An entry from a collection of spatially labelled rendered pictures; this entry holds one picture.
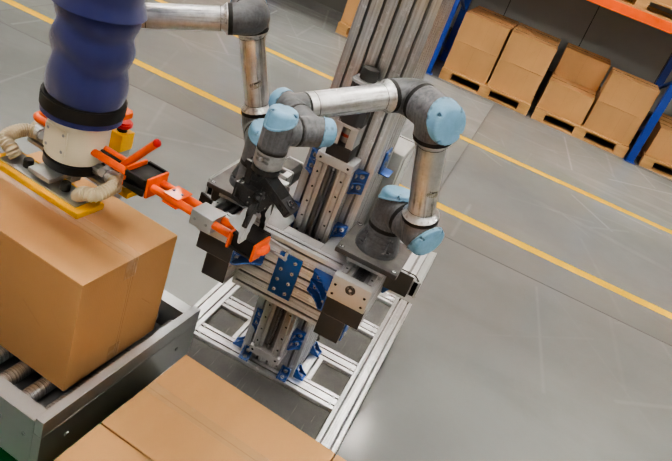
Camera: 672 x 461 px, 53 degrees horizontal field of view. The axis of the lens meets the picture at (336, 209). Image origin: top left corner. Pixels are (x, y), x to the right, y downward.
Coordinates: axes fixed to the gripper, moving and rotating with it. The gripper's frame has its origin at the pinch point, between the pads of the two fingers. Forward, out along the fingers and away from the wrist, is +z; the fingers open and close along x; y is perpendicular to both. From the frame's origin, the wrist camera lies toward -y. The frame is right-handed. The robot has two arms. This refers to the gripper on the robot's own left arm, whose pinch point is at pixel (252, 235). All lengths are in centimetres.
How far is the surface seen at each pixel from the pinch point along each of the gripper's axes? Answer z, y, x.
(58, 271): 29, 41, 21
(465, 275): 127, -27, -266
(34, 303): 44, 48, 22
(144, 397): 69, 15, 6
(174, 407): 69, 7, 2
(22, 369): 68, 47, 24
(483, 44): 76, 125, -706
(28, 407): 63, 32, 35
